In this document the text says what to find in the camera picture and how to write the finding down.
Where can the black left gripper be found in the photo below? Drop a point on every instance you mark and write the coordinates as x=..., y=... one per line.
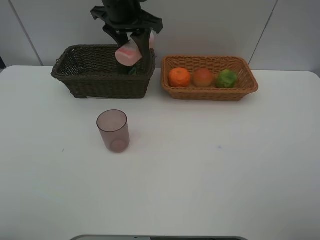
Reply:
x=127, y=16

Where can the pink squeeze bottle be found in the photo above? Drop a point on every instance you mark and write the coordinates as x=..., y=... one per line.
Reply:
x=128, y=54

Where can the dark green pump bottle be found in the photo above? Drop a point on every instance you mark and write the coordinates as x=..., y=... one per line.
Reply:
x=133, y=71

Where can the orange tangerine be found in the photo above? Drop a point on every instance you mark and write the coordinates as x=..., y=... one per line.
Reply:
x=179, y=77

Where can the red yellow peach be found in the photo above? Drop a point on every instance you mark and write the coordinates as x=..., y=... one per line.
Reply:
x=203, y=78

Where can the green lettuce head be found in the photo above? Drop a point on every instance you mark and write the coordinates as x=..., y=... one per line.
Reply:
x=226, y=79

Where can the grey robot base edge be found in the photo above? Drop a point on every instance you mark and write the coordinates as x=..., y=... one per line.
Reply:
x=118, y=237

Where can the dark brown wicker basket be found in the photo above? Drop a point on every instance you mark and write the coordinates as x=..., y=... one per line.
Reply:
x=92, y=71

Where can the translucent pink plastic cup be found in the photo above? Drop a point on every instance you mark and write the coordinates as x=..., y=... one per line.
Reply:
x=114, y=130

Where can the light brown wicker basket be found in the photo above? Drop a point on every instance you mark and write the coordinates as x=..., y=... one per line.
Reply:
x=246, y=82

